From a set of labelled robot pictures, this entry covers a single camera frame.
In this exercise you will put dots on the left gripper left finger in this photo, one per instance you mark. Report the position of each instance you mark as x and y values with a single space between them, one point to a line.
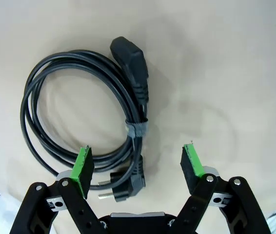
82 170

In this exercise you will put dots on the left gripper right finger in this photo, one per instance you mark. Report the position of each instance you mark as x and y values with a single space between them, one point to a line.
194 168

